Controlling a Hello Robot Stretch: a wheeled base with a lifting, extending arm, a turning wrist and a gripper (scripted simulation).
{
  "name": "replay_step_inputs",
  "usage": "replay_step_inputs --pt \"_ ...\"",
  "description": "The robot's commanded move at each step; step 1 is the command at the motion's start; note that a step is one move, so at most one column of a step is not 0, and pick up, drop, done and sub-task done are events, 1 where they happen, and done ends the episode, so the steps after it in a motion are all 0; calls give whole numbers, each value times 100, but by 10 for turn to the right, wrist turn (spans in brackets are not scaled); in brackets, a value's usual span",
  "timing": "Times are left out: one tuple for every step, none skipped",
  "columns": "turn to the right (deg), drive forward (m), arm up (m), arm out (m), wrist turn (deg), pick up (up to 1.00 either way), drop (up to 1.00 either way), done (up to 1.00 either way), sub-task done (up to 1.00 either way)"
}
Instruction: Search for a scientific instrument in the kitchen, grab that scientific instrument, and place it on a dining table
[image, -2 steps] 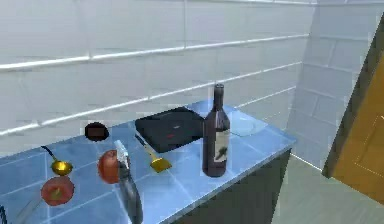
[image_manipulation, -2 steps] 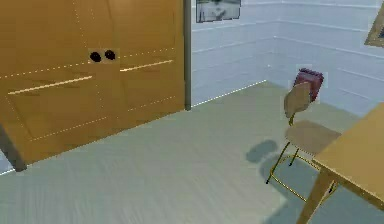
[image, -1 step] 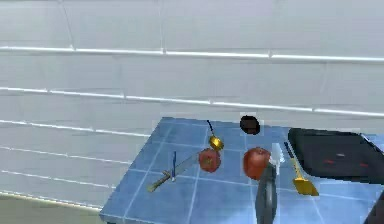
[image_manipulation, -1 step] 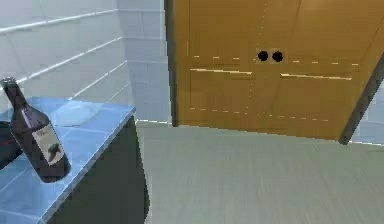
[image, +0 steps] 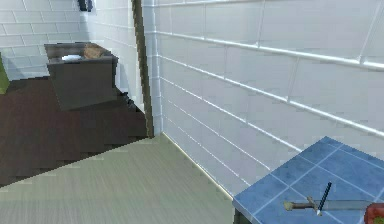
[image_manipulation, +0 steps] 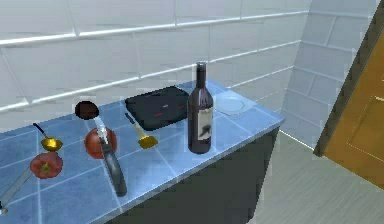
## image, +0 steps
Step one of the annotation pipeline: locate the green furniture piece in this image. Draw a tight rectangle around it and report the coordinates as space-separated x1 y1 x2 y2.
0 53 11 95

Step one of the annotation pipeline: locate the brown bread loaf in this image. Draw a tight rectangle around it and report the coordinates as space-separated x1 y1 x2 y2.
82 45 106 60

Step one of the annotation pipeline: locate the white plate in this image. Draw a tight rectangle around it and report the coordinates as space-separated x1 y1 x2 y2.
61 54 83 62

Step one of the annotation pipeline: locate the dark blue pencil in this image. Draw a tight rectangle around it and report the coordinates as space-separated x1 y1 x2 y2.
316 181 333 216

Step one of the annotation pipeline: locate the blue tiled counter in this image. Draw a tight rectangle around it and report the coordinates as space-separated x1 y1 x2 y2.
232 135 384 224

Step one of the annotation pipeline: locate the black wall fixture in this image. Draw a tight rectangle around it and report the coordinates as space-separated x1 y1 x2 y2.
77 0 94 13

